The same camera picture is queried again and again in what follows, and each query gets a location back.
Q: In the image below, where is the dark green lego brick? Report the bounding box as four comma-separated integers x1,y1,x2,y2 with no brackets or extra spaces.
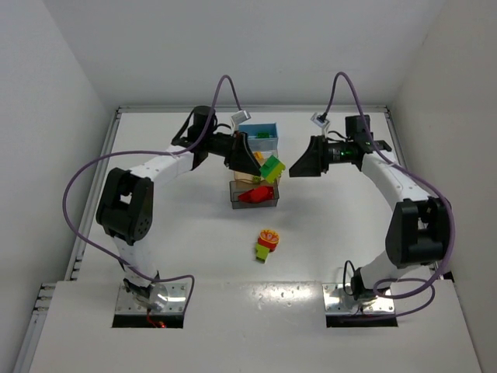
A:
259,155,281,179

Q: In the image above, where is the red curved lego brick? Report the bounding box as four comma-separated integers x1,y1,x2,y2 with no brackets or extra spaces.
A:
238,189,263,204

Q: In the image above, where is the red round lego brick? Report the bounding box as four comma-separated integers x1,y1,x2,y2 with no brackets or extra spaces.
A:
256,186,273,200

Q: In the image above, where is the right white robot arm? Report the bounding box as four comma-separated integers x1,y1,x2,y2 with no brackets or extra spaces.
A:
289,113,450,300

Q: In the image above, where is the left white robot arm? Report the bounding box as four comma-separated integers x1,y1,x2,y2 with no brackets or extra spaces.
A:
96,106,260,311

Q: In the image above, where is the orange plastic container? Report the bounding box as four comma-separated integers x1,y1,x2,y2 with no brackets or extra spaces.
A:
234,159,267,184

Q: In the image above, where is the clear plastic container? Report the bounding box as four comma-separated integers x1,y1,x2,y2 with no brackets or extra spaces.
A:
248,137,279,158

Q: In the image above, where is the grey plastic container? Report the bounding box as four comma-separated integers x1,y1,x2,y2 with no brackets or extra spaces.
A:
229,180,280,210

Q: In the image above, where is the blue plastic container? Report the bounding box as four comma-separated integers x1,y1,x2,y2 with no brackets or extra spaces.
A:
238,123,279,147

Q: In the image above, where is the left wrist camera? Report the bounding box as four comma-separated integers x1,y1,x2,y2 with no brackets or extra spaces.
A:
231,110,251,132

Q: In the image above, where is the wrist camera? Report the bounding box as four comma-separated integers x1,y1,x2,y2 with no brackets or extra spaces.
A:
311,113,330,136
231,110,251,132

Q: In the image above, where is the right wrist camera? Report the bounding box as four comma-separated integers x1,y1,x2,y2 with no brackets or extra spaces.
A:
311,113,330,136

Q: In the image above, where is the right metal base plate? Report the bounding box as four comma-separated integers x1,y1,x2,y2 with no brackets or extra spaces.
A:
322,282,395,317

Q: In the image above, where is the metal base plate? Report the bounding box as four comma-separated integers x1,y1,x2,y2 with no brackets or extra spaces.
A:
115,283,189,316
322,282,395,317

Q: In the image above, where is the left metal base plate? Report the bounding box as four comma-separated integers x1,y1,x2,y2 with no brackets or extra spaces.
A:
115,283,189,316

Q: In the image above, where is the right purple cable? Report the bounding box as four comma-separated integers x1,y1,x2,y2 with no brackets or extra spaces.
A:
318,71,456,320

